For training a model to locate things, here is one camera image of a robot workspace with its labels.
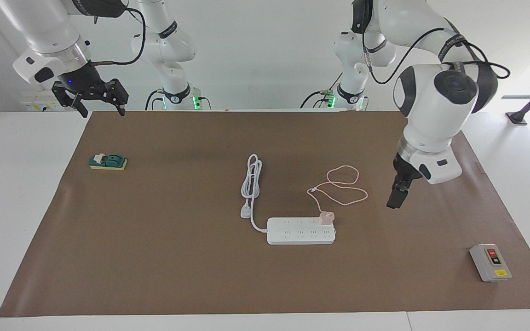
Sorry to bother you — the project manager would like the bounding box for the white power strip cord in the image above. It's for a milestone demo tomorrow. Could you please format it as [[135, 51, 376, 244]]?
[[240, 154, 268, 233]]

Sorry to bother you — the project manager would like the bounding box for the white wall outlet box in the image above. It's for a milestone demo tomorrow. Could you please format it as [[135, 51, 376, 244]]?
[[20, 90, 63, 112]]

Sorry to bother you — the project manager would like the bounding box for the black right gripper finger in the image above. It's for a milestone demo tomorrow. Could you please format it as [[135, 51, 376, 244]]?
[[105, 79, 130, 117], [52, 82, 89, 119]]

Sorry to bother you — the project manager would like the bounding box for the white power strip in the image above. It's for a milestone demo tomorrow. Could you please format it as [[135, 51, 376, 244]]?
[[266, 217, 337, 245]]

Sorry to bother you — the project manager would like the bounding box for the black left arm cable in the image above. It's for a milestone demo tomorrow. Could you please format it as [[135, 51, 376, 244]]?
[[362, 27, 511, 86]]

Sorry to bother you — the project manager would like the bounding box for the black base cable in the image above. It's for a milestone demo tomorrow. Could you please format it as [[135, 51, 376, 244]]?
[[300, 83, 335, 109], [144, 89, 162, 111]]

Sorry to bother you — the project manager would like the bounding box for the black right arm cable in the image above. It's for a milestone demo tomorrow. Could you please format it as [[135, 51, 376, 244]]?
[[92, 7, 147, 66]]

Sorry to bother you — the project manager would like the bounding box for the brown table mat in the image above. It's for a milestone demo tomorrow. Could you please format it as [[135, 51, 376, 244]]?
[[0, 110, 530, 318]]

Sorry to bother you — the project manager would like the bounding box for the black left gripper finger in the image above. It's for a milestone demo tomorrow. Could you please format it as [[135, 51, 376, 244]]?
[[397, 177, 414, 204], [386, 186, 403, 210]]

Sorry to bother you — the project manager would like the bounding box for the green knife switch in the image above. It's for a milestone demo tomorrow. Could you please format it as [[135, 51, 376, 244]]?
[[89, 153, 128, 171]]

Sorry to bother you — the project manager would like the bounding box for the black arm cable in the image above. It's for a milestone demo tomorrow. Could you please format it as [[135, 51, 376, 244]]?
[[362, 27, 511, 86], [92, 7, 147, 66]]

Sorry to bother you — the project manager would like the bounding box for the grey push button box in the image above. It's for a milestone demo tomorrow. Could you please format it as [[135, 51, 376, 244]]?
[[469, 243, 513, 283]]

